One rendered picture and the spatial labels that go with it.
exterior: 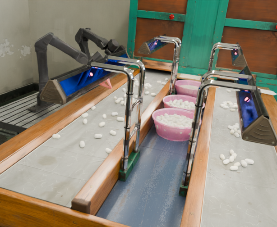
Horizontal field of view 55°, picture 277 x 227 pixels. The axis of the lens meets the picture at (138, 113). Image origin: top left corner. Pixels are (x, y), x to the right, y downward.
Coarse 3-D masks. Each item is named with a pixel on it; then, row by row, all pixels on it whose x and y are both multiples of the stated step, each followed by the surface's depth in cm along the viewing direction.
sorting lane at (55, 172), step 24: (120, 96) 179; (144, 96) 183; (96, 120) 141; (48, 144) 114; (72, 144) 116; (96, 144) 117; (24, 168) 97; (48, 168) 98; (72, 168) 99; (96, 168) 101; (24, 192) 85; (48, 192) 86; (72, 192) 87
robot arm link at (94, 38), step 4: (80, 28) 207; (88, 28) 212; (80, 32) 208; (84, 32) 208; (88, 32) 206; (92, 32) 207; (76, 36) 213; (80, 36) 210; (84, 36) 209; (88, 36) 207; (92, 36) 204; (96, 36) 203; (76, 40) 214; (80, 40) 212; (92, 40) 205; (96, 40) 201; (100, 40) 199; (104, 40) 200; (96, 44) 203; (104, 44) 199
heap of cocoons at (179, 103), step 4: (176, 100) 181; (180, 100) 180; (172, 104) 171; (176, 104) 173; (180, 104) 178; (184, 104) 173; (188, 104) 176; (192, 104) 175; (184, 108) 168; (188, 108) 169; (192, 108) 169
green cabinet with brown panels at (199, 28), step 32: (160, 0) 225; (192, 0) 217; (224, 0) 210; (256, 0) 205; (128, 32) 241; (160, 32) 234; (192, 32) 226; (224, 32) 219; (256, 32) 213; (192, 64) 235; (224, 64) 228; (256, 64) 221
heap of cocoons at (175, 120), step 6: (174, 114) 156; (162, 120) 147; (168, 120) 150; (174, 120) 148; (180, 120) 150; (186, 120) 151; (192, 120) 150; (174, 126) 143; (180, 126) 142; (186, 126) 142; (180, 132) 136
